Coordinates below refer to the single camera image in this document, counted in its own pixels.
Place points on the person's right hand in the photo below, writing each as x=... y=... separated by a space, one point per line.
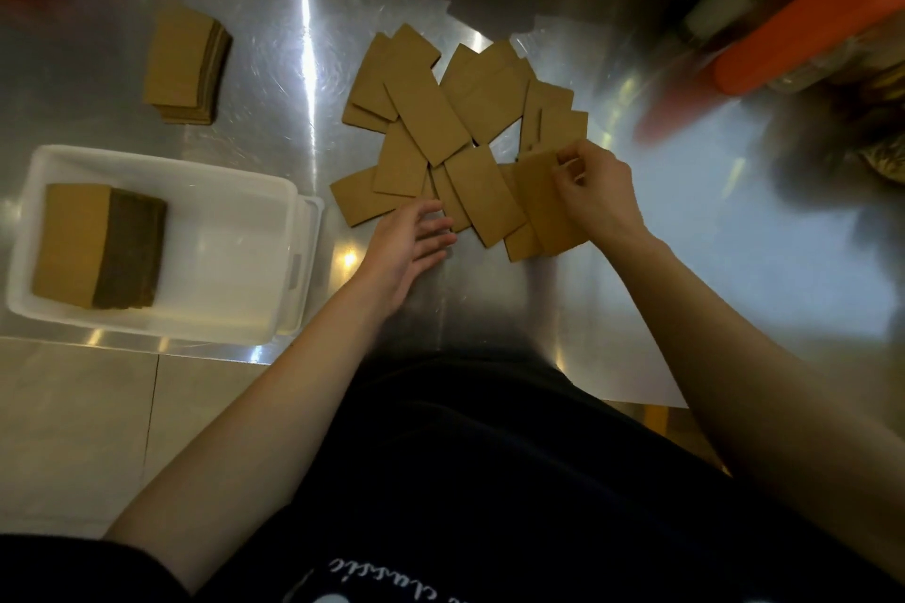
x=601 y=196

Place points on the person's left hand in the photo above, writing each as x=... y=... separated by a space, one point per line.
x=396 y=249

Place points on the person's right fingers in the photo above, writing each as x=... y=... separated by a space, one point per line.
x=569 y=173

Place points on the person's left little finger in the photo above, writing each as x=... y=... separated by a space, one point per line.
x=421 y=207

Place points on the person's left middle finger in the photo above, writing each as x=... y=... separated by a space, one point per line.
x=440 y=241

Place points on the brown cardboard cup sleeve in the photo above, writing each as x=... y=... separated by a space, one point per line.
x=544 y=207

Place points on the person's right forearm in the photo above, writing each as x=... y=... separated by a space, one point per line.
x=749 y=376

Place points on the person's left forearm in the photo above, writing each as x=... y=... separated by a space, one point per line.
x=261 y=426

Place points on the pile of scattered cardboard sleeves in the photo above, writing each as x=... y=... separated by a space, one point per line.
x=424 y=108

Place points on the white plastic bin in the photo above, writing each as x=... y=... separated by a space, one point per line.
x=226 y=249

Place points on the person's black garment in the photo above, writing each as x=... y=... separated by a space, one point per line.
x=495 y=482

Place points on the short stack of brown sleeves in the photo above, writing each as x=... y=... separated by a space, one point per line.
x=182 y=65

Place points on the tall stack of brown sleeves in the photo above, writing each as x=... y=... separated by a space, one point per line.
x=99 y=246

